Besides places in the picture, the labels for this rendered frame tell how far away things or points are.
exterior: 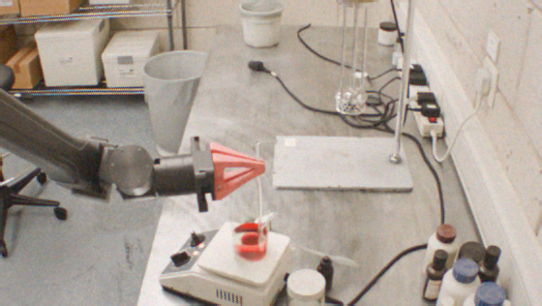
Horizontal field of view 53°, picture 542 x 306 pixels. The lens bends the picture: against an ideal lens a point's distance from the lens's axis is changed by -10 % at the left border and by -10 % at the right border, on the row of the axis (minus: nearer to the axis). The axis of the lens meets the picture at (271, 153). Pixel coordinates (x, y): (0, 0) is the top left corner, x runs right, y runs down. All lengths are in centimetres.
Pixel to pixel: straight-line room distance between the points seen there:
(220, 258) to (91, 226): 150
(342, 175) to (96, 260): 123
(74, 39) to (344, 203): 217
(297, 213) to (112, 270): 114
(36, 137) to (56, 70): 258
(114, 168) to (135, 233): 160
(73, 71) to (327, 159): 211
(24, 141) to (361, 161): 85
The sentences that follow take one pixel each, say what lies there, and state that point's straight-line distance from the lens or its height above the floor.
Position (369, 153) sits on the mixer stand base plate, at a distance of 135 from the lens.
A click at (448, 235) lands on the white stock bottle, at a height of 85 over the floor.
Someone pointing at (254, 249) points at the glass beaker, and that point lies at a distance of 91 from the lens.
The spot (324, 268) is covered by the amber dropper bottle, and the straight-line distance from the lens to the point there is 99.
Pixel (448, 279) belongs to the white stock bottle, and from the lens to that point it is 94.
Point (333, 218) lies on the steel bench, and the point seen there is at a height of 75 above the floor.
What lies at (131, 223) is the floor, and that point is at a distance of 239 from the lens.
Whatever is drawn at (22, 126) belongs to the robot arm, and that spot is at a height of 119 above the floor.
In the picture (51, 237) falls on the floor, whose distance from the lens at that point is 240.
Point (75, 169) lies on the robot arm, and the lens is 76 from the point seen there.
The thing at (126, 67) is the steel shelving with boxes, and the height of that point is 25.
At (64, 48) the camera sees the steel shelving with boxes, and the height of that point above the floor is 36.
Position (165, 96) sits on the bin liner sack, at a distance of 251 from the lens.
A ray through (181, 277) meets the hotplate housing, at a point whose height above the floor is 80.
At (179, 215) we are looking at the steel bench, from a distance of 118.
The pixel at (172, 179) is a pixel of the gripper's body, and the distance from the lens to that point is 80.
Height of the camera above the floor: 148
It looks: 33 degrees down
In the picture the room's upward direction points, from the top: straight up
